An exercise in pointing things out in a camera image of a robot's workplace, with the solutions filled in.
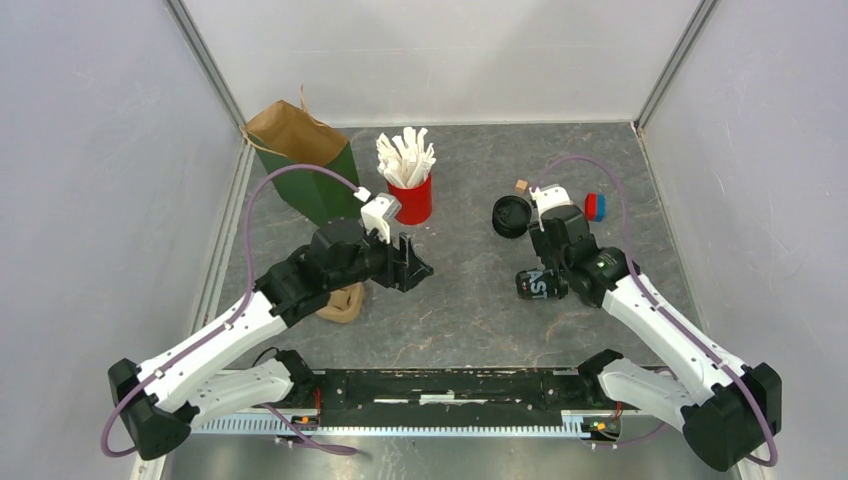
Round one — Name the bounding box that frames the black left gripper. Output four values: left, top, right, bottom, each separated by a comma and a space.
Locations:
327, 220, 434, 293

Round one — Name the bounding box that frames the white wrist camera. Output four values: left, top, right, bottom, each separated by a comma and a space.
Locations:
529, 184, 574, 223
354, 186, 401, 244

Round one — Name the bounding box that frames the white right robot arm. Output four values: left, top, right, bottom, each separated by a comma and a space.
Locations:
529, 205, 782, 471

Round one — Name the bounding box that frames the small wooden cube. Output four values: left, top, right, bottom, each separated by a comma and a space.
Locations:
514, 179, 528, 195

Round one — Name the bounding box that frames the black coffee lid stack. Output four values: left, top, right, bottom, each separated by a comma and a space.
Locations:
491, 195, 532, 239

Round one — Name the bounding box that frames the red cup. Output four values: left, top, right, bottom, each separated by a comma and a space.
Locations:
387, 175, 432, 226

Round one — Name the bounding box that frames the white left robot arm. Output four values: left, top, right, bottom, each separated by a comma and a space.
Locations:
101, 219, 434, 460

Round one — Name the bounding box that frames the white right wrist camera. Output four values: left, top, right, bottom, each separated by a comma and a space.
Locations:
529, 184, 574, 223

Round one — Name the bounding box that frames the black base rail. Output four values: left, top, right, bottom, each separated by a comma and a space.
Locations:
251, 367, 624, 439

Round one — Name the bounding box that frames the brown cardboard cup carrier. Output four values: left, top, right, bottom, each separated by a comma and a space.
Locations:
315, 283, 365, 324

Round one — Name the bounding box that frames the black coffee cup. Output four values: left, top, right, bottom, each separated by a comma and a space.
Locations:
515, 268, 568, 300

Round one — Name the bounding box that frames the red and blue block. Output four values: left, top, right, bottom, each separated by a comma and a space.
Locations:
584, 192, 607, 223

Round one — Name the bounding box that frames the white wrapped stirrer bundle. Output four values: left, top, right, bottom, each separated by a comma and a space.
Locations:
376, 127, 436, 189

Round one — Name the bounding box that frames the green paper bag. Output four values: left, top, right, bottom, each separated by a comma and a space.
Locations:
241, 92, 361, 226

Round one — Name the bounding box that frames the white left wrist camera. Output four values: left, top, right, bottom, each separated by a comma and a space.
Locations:
354, 186, 401, 244

